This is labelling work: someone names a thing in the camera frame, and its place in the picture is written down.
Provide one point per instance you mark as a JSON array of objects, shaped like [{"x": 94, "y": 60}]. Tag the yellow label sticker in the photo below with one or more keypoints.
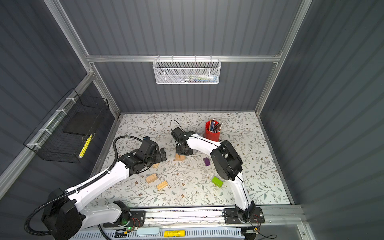
[{"x": 176, "y": 233}]

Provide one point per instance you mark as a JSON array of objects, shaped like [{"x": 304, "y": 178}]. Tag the black wire basket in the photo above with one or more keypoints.
[{"x": 67, "y": 134}]

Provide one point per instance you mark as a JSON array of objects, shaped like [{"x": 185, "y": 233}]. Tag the purple block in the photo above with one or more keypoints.
[{"x": 207, "y": 161}]

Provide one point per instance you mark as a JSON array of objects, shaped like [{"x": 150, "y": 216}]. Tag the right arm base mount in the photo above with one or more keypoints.
[{"x": 236, "y": 216}]

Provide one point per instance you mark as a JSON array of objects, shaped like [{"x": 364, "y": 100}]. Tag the pens in white basket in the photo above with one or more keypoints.
[{"x": 202, "y": 79}]

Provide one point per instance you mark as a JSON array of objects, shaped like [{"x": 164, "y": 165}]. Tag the yellow marker in basket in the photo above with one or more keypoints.
[{"x": 85, "y": 146}]

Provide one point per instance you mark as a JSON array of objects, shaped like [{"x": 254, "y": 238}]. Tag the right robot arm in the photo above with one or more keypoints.
[{"x": 227, "y": 163}]

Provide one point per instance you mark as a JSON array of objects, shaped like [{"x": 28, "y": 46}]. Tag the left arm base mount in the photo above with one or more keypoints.
[{"x": 128, "y": 220}]

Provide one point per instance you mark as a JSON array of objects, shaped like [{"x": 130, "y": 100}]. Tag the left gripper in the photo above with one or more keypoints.
[{"x": 159, "y": 158}]

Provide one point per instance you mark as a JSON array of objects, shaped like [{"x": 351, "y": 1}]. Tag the red pen cup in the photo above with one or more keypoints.
[{"x": 209, "y": 134}]

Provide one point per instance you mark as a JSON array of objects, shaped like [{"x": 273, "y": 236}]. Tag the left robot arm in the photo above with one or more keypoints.
[{"x": 68, "y": 211}]

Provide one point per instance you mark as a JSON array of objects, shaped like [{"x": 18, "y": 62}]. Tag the white wire mesh basket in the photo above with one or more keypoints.
[{"x": 168, "y": 72}]

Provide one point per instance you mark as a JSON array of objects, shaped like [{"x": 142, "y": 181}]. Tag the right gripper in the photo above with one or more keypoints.
[{"x": 179, "y": 152}]

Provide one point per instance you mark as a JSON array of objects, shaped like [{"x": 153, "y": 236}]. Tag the black foam pad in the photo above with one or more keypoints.
[{"x": 83, "y": 124}]

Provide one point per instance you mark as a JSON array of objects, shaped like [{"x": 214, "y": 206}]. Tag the green block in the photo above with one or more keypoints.
[{"x": 217, "y": 182}]

